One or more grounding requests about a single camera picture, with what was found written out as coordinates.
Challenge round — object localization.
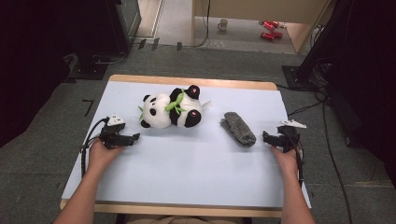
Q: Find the grey fluffy towel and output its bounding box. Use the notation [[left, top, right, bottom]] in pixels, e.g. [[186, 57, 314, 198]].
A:
[[219, 111, 258, 148]]

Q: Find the black stand base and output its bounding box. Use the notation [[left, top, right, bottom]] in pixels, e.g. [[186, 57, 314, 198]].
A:
[[67, 54, 110, 81], [281, 64, 316, 91]]

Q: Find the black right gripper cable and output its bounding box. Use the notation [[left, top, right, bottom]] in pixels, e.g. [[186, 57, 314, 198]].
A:
[[289, 130, 305, 189]]

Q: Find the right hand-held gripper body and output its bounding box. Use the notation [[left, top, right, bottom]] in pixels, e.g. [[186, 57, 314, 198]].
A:
[[277, 119, 308, 154]]

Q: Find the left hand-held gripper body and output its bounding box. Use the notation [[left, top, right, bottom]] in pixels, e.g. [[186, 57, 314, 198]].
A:
[[99, 113, 127, 150]]

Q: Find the panda plush toy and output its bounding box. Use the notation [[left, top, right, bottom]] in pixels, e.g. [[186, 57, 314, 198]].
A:
[[137, 84, 213, 130]]

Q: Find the wooden table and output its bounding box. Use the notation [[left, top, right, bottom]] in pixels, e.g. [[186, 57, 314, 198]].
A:
[[59, 74, 312, 218]]

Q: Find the hanging black cable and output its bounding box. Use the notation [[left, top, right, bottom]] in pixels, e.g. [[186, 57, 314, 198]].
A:
[[191, 0, 212, 49]]

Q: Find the white table mat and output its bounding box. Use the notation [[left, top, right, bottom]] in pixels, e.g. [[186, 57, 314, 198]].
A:
[[61, 80, 312, 209]]

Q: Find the black cabinet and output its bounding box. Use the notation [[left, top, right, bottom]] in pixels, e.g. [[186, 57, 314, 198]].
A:
[[105, 0, 143, 56]]

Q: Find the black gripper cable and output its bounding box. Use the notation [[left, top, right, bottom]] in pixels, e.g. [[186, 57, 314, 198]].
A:
[[79, 117, 111, 180], [289, 130, 305, 189]]

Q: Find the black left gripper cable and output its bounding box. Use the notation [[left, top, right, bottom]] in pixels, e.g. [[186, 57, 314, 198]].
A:
[[79, 117, 111, 180]]

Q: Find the black floor cable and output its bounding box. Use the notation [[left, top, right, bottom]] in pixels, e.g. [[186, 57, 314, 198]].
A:
[[286, 90, 355, 224]]

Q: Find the person's left hand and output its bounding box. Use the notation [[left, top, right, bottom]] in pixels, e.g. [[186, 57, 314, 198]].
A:
[[88, 139, 125, 176]]

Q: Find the person's right hand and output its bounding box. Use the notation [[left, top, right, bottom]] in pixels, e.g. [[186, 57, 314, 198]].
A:
[[270, 145, 300, 181]]

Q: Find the black corner tape mark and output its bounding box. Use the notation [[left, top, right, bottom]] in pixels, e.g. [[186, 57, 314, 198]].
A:
[[81, 99, 95, 118]]

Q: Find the light wooden desk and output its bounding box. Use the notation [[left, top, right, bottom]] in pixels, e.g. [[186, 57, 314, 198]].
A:
[[191, 0, 332, 54]]

